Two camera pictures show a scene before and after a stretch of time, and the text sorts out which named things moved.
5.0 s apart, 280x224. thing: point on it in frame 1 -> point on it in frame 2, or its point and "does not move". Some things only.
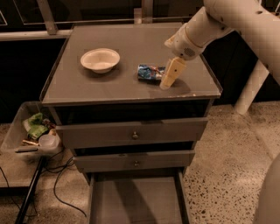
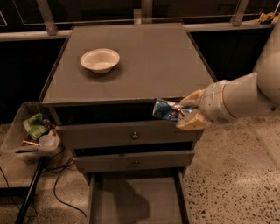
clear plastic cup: [47, 141] does not move
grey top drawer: [131, 134] does not move
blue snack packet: [150, 73] -> [169, 110]
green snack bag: [34, 125] does not move
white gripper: [183, 45] -> [213, 101]
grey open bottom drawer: [139, 197] does not move
